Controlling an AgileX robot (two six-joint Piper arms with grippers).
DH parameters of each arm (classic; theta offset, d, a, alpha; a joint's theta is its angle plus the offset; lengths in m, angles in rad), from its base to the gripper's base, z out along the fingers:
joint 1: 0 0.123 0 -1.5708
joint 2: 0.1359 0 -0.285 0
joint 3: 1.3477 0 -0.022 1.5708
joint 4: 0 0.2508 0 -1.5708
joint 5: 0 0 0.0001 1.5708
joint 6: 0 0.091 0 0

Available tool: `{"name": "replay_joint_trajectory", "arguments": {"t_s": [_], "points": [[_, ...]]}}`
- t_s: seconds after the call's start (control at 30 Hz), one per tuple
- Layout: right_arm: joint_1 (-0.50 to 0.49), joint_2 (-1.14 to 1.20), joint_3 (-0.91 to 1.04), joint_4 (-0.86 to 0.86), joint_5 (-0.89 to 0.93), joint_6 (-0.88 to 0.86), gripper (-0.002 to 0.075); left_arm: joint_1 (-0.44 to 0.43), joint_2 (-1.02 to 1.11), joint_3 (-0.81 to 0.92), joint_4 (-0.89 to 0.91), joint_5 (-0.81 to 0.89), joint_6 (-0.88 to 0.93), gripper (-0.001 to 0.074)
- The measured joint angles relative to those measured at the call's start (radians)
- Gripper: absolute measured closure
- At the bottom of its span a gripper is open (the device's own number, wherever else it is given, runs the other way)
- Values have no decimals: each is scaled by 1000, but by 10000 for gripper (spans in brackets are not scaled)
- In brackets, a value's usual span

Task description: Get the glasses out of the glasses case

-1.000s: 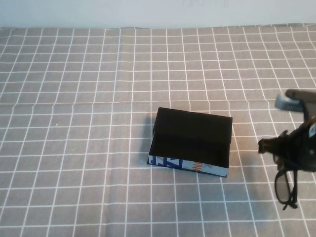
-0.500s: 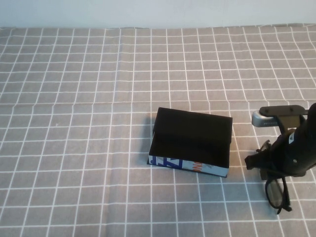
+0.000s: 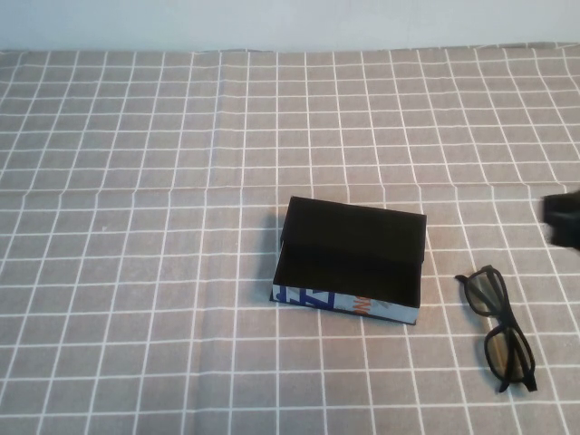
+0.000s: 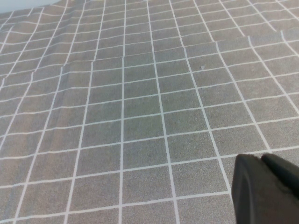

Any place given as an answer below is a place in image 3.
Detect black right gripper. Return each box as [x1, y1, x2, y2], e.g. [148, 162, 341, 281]
[542, 188, 580, 250]

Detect black framed glasses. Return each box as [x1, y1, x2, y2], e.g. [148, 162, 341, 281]
[454, 266, 539, 394]

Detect black printed glasses case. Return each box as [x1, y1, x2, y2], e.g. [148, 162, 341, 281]
[269, 195, 429, 327]

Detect grey white-checked tablecloth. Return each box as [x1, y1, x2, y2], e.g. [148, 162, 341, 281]
[0, 42, 580, 435]

